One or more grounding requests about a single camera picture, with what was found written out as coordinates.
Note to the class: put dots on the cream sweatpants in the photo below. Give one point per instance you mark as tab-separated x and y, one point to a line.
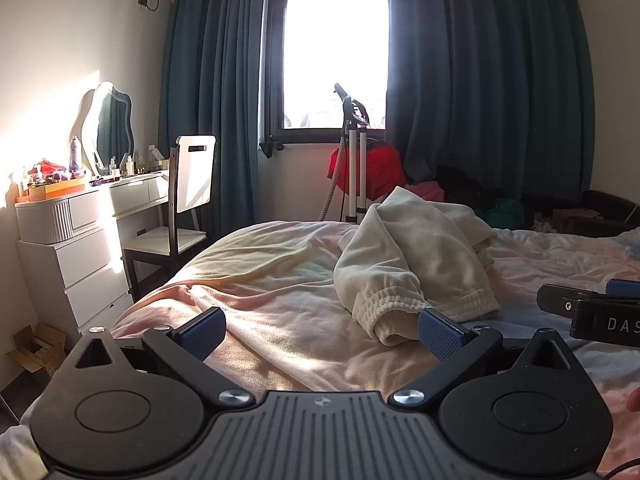
415	250

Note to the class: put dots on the green cloth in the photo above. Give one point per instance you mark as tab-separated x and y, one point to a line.
502	212

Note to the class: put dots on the wavy white framed mirror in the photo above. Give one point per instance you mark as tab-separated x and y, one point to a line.
112	125

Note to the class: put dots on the red cloth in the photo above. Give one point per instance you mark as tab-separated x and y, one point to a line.
385	167

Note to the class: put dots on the orange tray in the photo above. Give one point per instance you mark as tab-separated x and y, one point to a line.
55	191

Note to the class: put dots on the white ribbed storage box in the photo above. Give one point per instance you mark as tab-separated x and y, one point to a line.
45	220

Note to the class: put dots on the small clear bottle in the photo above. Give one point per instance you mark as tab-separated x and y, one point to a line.
130	165

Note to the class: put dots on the teal curtain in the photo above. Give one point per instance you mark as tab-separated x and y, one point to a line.
215	85
490	70

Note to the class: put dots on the white chest of drawers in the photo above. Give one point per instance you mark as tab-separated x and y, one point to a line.
85	275

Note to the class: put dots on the red pouch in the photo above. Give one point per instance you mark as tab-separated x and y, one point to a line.
50	167

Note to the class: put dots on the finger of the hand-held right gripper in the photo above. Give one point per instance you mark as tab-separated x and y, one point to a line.
625	287
555	300

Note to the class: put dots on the dark sofa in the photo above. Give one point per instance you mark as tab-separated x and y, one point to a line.
610	210

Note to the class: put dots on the garment steamer stand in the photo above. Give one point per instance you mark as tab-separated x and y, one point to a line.
355	160

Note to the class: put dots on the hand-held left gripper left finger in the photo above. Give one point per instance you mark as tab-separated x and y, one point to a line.
202	332

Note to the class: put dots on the white vanity table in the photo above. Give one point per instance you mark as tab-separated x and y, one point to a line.
135	192

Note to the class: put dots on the white chair with black frame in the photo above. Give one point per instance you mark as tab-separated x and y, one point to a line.
195	175

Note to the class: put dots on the silver spray bottle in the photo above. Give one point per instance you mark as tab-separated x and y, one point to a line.
75	155

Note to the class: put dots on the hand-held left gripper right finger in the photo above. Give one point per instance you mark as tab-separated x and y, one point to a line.
440	335

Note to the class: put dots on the small white bottle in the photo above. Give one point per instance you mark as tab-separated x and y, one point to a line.
113	167

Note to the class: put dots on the cardboard box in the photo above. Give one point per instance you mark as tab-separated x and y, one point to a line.
35	350

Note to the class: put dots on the dark framed window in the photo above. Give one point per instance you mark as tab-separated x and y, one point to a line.
332	45

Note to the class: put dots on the brown box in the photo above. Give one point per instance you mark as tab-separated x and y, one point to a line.
572	220

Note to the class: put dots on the small black cloth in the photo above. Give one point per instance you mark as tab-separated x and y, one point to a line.
270	148

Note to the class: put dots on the black cloth pile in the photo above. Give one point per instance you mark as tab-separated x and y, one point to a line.
460	185

